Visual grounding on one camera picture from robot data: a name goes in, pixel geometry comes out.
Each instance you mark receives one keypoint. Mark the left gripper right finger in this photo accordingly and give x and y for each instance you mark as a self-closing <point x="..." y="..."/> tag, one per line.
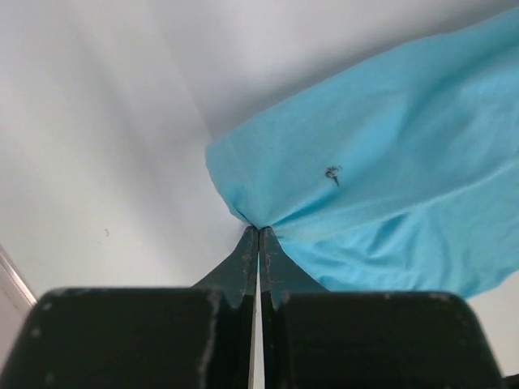
<point x="314" y="338"/>

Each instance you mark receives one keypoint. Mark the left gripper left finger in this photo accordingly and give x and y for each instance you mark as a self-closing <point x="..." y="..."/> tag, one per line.
<point x="197" y="337"/>

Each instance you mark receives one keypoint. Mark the light blue t shirt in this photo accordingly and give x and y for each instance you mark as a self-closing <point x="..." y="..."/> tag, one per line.
<point x="400" y="173"/>

